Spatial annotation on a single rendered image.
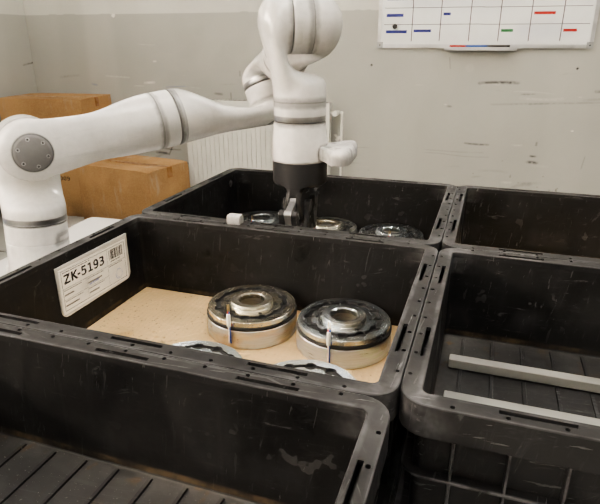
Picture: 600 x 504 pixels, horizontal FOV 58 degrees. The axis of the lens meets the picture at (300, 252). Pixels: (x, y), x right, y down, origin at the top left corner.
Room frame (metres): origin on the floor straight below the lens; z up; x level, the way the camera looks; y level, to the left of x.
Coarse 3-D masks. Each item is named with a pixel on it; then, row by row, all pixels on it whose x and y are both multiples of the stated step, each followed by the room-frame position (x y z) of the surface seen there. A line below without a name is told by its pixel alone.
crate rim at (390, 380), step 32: (128, 224) 0.66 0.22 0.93; (192, 224) 0.66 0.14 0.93; (224, 224) 0.65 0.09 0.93; (64, 256) 0.55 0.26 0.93; (0, 288) 0.47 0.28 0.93; (416, 288) 0.46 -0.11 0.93; (0, 320) 0.40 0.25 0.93; (32, 320) 0.40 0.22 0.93; (416, 320) 0.40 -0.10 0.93; (160, 352) 0.35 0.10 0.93; (192, 352) 0.35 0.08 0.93; (320, 384) 0.31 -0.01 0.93; (352, 384) 0.31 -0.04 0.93; (384, 384) 0.31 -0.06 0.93
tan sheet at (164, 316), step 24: (144, 288) 0.68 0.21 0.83; (120, 312) 0.61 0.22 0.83; (144, 312) 0.61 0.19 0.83; (168, 312) 0.61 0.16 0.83; (192, 312) 0.61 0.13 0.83; (144, 336) 0.55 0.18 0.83; (168, 336) 0.55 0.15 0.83; (192, 336) 0.55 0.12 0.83; (264, 360) 0.50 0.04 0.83; (288, 360) 0.50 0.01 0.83; (384, 360) 0.50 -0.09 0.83
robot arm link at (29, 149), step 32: (160, 96) 0.90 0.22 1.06; (32, 128) 0.78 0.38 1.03; (64, 128) 0.81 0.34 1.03; (96, 128) 0.83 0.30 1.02; (128, 128) 0.85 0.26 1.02; (160, 128) 0.88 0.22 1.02; (0, 160) 0.76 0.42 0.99; (32, 160) 0.77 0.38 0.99; (64, 160) 0.80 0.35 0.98; (96, 160) 0.83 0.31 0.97
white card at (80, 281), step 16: (112, 240) 0.63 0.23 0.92; (80, 256) 0.57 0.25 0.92; (96, 256) 0.60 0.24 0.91; (112, 256) 0.62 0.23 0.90; (128, 256) 0.65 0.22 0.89; (64, 272) 0.55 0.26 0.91; (80, 272) 0.57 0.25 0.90; (96, 272) 0.59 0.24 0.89; (112, 272) 0.62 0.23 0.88; (128, 272) 0.65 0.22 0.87; (64, 288) 0.54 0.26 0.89; (80, 288) 0.57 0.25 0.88; (96, 288) 0.59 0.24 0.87; (64, 304) 0.54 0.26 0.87; (80, 304) 0.56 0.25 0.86
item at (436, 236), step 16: (224, 176) 0.93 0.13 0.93; (336, 176) 0.92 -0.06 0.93; (192, 192) 0.82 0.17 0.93; (448, 192) 0.81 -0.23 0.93; (160, 208) 0.73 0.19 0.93; (448, 208) 0.72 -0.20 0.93; (256, 224) 0.65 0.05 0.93; (272, 224) 0.65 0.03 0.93; (400, 240) 0.59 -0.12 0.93; (416, 240) 0.59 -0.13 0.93; (432, 240) 0.59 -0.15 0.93
